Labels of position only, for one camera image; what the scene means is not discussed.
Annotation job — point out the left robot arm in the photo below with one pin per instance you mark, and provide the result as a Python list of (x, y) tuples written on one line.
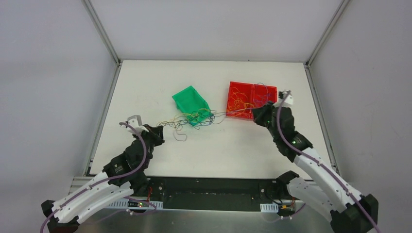
[(121, 178)]

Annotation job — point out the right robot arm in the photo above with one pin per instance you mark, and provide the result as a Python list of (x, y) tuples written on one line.
[(344, 207)]

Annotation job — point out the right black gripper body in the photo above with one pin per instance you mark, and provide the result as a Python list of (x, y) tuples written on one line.
[(265, 112)]

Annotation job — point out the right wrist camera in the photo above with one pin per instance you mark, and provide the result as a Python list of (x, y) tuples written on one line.
[(285, 98)]

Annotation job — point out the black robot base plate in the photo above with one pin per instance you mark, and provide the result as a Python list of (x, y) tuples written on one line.
[(215, 194)]

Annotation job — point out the red double plastic bin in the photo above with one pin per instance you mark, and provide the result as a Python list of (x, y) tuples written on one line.
[(243, 97)]

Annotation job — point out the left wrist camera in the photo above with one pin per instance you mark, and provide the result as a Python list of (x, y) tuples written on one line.
[(133, 125)]

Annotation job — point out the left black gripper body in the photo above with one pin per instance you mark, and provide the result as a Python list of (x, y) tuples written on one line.
[(153, 133)]

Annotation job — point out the green plastic bin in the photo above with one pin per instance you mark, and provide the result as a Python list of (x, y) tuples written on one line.
[(195, 108)]

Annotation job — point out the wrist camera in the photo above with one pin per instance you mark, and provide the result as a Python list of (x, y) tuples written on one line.
[(133, 125), (285, 98)]

